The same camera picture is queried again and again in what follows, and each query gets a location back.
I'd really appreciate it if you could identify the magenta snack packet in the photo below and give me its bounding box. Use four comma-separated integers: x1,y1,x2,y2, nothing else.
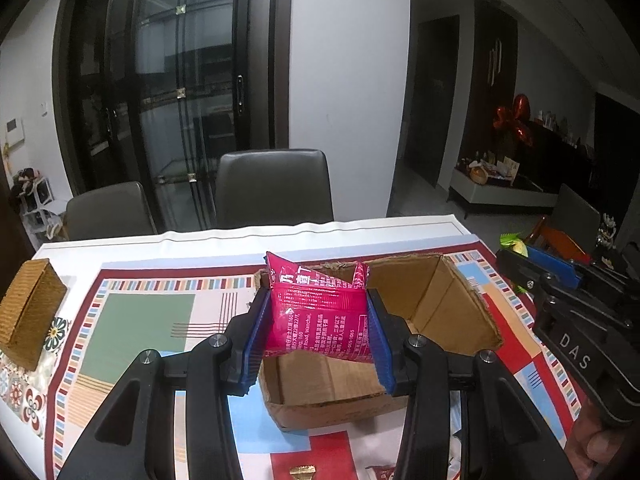
265,252,372,363

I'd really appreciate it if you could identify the red white snack packet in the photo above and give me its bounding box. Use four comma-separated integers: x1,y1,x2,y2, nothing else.
366,465,395,480

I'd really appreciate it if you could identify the gold candy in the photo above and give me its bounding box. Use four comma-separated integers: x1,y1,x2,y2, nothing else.
288,465,317,480

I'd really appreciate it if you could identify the right hand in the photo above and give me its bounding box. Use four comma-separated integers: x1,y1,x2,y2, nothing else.
565,399,628,480

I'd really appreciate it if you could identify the red wooden chair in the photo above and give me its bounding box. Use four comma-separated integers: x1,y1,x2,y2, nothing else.
524,216,591,264

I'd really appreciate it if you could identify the brown cardboard box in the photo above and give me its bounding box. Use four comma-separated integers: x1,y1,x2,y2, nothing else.
259,252,502,431

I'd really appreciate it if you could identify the white low cabinet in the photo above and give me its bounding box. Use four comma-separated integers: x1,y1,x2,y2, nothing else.
437,165,558,214

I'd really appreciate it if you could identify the colourful patterned tablecloth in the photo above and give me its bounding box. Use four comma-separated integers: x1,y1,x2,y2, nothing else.
1,216,582,479

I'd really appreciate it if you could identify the red foil balloon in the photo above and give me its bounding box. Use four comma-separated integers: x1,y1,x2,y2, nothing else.
492,93,534,146

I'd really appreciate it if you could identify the grey chair left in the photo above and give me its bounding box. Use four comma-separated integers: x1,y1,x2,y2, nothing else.
65,181,157,240

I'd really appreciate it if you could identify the woven wicker box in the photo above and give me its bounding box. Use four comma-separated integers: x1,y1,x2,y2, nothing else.
0,259,67,372

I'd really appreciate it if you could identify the white shoe rack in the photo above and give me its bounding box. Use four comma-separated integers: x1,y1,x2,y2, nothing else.
10,167,67,247

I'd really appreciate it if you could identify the dark glass sliding door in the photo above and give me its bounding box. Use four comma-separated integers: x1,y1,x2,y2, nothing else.
52,0,291,231

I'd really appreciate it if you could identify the white wall intercom panel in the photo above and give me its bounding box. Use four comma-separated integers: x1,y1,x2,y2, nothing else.
6,117,25,150

